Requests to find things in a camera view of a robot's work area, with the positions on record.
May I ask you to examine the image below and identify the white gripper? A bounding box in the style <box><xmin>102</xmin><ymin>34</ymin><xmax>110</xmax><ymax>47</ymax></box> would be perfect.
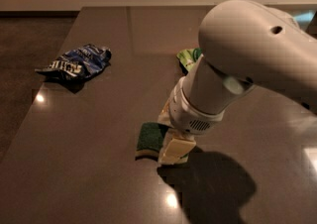
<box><xmin>158</xmin><ymin>77</ymin><xmax>224</xmax><ymax>165</ymax></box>

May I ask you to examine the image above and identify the green and yellow sponge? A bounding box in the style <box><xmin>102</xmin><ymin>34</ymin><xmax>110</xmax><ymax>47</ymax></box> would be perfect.
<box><xmin>136</xmin><ymin>122</ymin><xmax>170</xmax><ymax>161</ymax></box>

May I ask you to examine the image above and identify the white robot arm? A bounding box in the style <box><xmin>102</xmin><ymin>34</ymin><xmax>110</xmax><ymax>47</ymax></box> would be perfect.
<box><xmin>158</xmin><ymin>0</ymin><xmax>317</xmax><ymax>165</ymax></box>

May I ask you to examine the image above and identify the green snack bag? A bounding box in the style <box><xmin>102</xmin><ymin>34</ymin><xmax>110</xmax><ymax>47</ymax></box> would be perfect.
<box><xmin>176</xmin><ymin>48</ymin><xmax>202</xmax><ymax>74</ymax></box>

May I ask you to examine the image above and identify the blue chip bag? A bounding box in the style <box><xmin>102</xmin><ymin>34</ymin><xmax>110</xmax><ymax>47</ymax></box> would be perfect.
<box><xmin>36</xmin><ymin>44</ymin><xmax>112</xmax><ymax>81</ymax></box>

